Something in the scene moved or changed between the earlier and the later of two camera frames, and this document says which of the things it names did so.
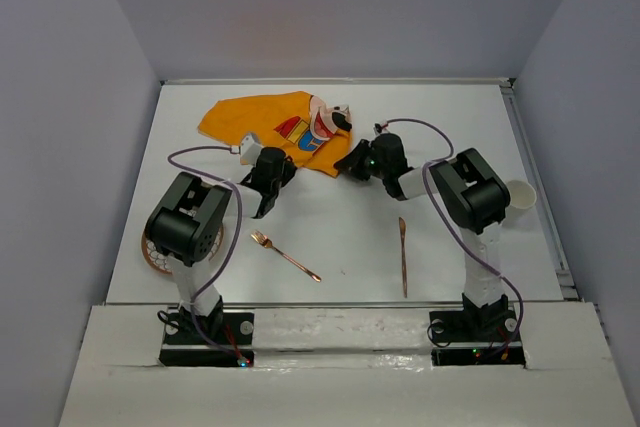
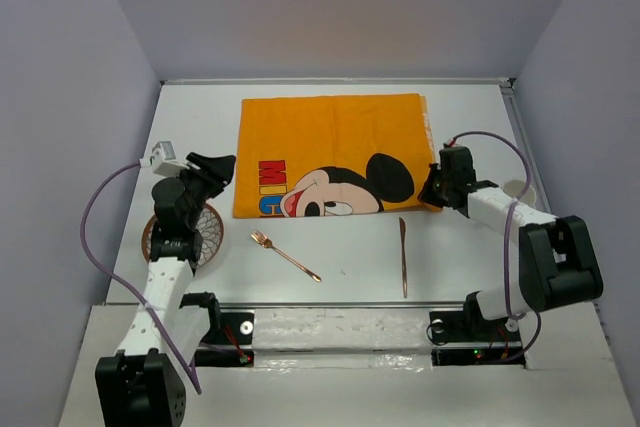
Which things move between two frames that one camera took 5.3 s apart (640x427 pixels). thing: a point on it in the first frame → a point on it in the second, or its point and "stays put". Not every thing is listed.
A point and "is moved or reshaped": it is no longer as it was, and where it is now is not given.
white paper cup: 523,195 stays put
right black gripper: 351,163 → 427,194
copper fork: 266,242 stays put
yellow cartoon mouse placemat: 312,132 is moved or reshaped
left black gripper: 288,171 → 219,168
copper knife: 404,263 stays put
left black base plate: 182,347 stays put
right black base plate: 455,342 stays put
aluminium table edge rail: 347,304 stays put
